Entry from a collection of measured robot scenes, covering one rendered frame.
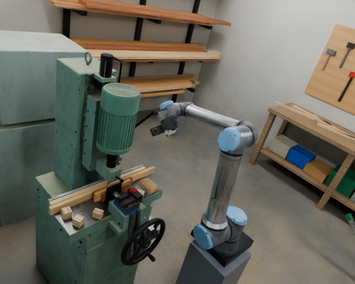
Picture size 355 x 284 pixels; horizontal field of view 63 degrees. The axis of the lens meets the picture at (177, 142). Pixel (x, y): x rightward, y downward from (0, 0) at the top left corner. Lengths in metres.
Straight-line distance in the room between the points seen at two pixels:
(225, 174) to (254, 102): 3.35
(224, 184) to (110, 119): 0.66
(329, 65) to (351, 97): 0.48
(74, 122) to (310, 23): 3.52
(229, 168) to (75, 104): 0.82
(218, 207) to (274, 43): 3.36
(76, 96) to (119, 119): 0.27
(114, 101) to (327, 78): 3.36
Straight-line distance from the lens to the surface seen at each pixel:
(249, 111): 4.83
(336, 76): 4.24
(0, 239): 2.69
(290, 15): 4.54
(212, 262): 1.95
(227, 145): 1.41
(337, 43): 4.25
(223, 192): 1.55
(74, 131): 1.59
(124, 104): 1.31
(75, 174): 1.74
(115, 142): 1.40
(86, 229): 1.50
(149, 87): 4.09
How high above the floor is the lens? 2.00
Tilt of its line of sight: 29 degrees down
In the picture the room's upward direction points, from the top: 15 degrees clockwise
